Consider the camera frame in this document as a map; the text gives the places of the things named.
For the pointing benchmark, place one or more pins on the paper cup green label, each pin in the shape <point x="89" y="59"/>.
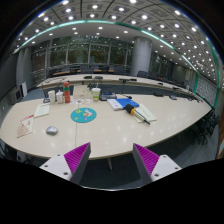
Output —
<point x="96" y="93"/>

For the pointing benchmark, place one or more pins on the red orange bottle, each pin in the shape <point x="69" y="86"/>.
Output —
<point x="66" y="89"/>

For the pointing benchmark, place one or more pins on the round teal mouse pad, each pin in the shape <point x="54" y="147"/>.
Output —
<point x="83" y="115"/>

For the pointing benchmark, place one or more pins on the white book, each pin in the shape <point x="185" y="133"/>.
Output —
<point x="115" y="104"/>

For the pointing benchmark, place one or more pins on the grey round pillar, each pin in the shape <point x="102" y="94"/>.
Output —
<point x="141" y="55"/>

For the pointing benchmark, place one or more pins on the white green notebook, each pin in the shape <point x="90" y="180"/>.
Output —
<point x="146" y="113"/>

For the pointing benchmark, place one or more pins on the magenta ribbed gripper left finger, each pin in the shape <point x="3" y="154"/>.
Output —
<point x="69" y="166"/>

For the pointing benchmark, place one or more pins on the small printed card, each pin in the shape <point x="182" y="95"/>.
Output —
<point x="80" y="101"/>

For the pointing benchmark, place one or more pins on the white jar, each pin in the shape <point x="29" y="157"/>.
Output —
<point x="59" y="97"/>

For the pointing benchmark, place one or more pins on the white paper sheet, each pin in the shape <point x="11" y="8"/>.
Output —
<point x="41" y="110"/>

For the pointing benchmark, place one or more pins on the long curved rear table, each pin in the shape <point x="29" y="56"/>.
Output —
<point x="112" y="80"/>

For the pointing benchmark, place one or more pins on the black office chair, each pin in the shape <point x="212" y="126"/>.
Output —
<point x="205" y="126"/>

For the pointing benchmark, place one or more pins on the blue folder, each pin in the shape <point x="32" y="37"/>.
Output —
<point x="124" y="101"/>

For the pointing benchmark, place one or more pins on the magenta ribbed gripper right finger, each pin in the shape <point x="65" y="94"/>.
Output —
<point x="152" y="166"/>

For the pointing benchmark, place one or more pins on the grey flat device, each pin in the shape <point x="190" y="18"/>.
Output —
<point x="107" y="95"/>

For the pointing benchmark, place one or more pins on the white cup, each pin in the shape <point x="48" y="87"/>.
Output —
<point x="51" y="95"/>

